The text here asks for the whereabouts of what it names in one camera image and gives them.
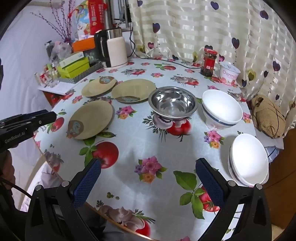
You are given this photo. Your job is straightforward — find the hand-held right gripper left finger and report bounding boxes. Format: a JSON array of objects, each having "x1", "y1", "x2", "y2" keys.
[{"x1": 24, "y1": 158, "x2": 102, "y2": 241}]

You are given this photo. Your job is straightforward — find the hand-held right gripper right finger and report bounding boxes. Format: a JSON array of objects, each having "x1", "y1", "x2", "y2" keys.
[{"x1": 195, "y1": 158, "x2": 273, "y2": 241}]

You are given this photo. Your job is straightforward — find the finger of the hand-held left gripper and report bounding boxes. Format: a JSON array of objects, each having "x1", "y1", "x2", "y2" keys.
[
  {"x1": 0, "y1": 110, "x2": 49, "y2": 127},
  {"x1": 23, "y1": 112, "x2": 57, "y2": 132}
]

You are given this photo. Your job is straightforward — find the white bowl with blue stripe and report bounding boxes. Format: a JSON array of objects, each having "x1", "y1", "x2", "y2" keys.
[
  {"x1": 228, "y1": 134, "x2": 270, "y2": 187},
  {"x1": 201, "y1": 90, "x2": 243, "y2": 131}
]

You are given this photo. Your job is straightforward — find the beige plate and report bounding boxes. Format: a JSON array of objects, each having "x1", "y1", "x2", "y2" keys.
[
  {"x1": 112, "y1": 79, "x2": 156, "y2": 103},
  {"x1": 67, "y1": 100, "x2": 115, "y2": 140},
  {"x1": 81, "y1": 76, "x2": 117, "y2": 98}
]

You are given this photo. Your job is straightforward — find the stainless steel bowl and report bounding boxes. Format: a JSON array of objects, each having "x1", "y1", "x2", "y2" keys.
[{"x1": 148, "y1": 86, "x2": 198, "y2": 121}]

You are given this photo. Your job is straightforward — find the white paper sheet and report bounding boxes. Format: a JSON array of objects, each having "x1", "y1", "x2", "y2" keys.
[{"x1": 38, "y1": 78, "x2": 78, "y2": 95}]

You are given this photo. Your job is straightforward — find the glass mug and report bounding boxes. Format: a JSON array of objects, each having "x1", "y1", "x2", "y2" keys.
[{"x1": 45, "y1": 73, "x2": 59, "y2": 88}]

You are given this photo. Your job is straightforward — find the lime green box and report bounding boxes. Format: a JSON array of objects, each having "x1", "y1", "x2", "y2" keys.
[{"x1": 57, "y1": 57, "x2": 90, "y2": 79}]

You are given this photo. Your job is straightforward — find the black white striped box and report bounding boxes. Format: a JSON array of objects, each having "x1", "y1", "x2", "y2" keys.
[{"x1": 58, "y1": 61, "x2": 104, "y2": 84}]

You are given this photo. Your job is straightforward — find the pale green long box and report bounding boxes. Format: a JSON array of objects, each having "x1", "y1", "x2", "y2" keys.
[{"x1": 60, "y1": 51, "x2": 84, "y2": 68}]

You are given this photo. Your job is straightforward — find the blue striped cloth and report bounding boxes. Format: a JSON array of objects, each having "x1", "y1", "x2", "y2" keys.
[{"x1": 265, "y1": 139, "x2": 284, "y2": 163}]

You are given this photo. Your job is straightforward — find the clear plastic bag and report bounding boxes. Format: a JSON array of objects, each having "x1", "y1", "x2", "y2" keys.
[{"x1": 50, "y1": 42, "x2": 73, "y2": 61}]

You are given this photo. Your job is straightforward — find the orange box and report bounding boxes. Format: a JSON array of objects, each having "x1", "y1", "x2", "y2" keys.
[{"x1": 72, "y1": 37, "x2": 96, "y2": 53}]

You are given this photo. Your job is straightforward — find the brown cloth bag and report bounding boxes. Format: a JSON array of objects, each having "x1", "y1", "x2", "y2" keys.
[{"x1": 252, "y1": 95, "x2": 287, "y2": 139}]

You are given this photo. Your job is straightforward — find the white kettle base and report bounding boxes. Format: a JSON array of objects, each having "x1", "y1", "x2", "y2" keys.
[{"x1": 103, "y1": 61, "x2": 129, "y2": 70}]

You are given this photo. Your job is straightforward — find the purple flower branches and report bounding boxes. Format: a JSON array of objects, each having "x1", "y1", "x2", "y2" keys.
[{"x1": 30, "y1": 2, "x2": 77, "y2": 45}]

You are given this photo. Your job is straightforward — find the cream electric kettle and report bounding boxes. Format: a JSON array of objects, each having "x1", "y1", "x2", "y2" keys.
[{"x1": 94, "y1": 27, "x2": 128, "y2": 68}]

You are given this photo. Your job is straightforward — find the colourful gift bag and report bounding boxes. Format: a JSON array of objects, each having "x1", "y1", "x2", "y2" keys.
[{"x1": 72, "y1": 0, "x2": 93, "y2": 40}]

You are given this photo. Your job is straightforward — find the white yogurt tub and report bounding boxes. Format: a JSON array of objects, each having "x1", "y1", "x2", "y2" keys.
[{"x1": 218, "y1": 62, "x2": 241, "y2": 86}]

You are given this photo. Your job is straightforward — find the sauce jar with red lid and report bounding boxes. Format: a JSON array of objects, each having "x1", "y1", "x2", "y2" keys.
[{"x1": 200, "y1": 46, "x2": 218, "y2": 77}]

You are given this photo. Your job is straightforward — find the cream curtain with heart print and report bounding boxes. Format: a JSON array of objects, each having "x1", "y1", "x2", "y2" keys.
[{"x1": 128, "y1": 0, "x2": 296, "y2": 136}]

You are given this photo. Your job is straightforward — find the black power cable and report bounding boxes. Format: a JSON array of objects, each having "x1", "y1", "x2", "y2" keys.
[{"x1": 128, "y1": 21, "x2": 201, "y2": 69}]

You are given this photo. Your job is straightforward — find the metal frame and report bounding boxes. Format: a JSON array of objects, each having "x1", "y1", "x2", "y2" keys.
[{"x1": 111, "y1": 0, "x2": 133, "y2": 31}]

